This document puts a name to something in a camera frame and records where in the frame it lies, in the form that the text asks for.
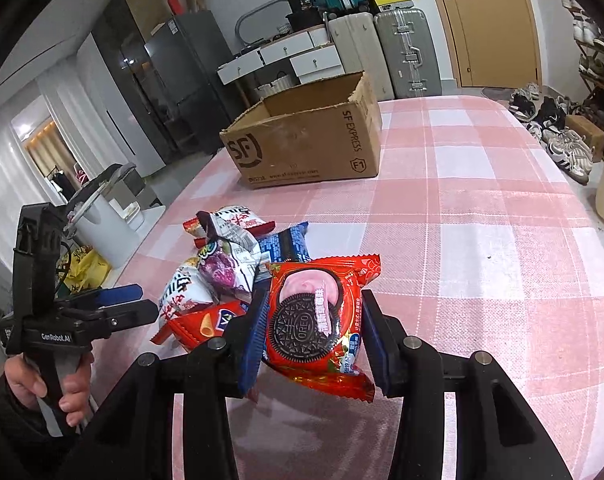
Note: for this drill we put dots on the red cookie packet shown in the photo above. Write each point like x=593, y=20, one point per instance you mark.
x=327, y=270

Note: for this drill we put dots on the woven laundry basket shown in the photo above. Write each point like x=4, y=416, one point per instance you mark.
x=274, y=90

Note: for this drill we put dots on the white suitcase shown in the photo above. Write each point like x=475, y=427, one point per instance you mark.
x=362, y=50

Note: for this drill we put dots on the blue cookie packet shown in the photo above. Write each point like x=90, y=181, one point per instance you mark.
x=287, y=247

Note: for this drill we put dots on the pink checked tablecloth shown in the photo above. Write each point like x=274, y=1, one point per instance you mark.
x=482, y=240

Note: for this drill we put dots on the large tan cardboard box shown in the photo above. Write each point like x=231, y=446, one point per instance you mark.
x=144, y=10

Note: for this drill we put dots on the arched grey mirror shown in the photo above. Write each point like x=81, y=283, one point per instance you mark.
x=242, y=20

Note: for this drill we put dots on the person's left forearm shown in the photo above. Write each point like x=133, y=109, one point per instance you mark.
x=16, y=440

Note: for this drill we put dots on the pile of loose shoes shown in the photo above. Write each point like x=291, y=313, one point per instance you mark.
x=557, y=130

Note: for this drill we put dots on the yellow plastic bag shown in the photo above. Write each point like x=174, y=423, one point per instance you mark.
x=89, y=270

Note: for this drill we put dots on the white sheer curtain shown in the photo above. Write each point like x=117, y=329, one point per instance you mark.
x=1, y=160

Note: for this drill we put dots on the rows of assorted sneakers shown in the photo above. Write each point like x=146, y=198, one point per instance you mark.
x=592, y=30

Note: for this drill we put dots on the white kettle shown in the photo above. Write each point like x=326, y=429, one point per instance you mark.
x=106, y=240

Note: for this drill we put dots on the white wardrobe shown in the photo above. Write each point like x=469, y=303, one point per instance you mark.
x=106, y=105

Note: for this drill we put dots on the white cup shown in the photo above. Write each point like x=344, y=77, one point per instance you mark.
x=124, y=207

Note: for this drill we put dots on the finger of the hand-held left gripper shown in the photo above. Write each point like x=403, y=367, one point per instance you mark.
x=131, y=312
x=121, y=291

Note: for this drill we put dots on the yellow black shoe box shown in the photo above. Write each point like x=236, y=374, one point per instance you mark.
x=392, y=1

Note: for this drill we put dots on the black printed bag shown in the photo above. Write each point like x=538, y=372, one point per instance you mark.
x=302, y=0

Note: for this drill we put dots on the grey refrigerator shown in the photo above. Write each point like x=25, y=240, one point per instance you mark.
x=191, y=75

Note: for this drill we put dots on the wooden door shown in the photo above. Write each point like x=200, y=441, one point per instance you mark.
x=497, y=35

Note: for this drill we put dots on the small brown cardboard box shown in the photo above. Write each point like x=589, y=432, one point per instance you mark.
x=584, y=135

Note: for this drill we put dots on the dark glass cabinet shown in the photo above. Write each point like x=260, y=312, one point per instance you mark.
x=126, y=85

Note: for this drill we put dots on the red paper bag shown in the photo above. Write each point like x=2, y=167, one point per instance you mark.
x=175, y=4

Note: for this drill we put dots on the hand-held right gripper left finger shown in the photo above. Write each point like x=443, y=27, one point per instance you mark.
x=254, y=350

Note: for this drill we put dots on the white dresser with drawers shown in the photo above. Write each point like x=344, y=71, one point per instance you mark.
x=312, y=62

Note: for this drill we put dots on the person's left hand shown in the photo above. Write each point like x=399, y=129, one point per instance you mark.
x=76, y=385

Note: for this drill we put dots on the white red noodle snack packet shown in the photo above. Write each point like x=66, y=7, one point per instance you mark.
x=242, y=225
x=186, y=290

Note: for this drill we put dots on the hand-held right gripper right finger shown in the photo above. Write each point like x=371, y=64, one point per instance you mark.
x=382, y=355

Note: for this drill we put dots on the purple candy packet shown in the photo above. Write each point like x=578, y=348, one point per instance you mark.
x=226, y=272

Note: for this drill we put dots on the silver suitcase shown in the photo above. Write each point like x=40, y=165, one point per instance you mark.
x=407, y=45

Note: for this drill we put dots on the black storage box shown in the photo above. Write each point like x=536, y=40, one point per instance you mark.
x=306, y=20

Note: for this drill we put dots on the grey door mat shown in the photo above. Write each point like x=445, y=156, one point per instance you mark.
x=497, y=93

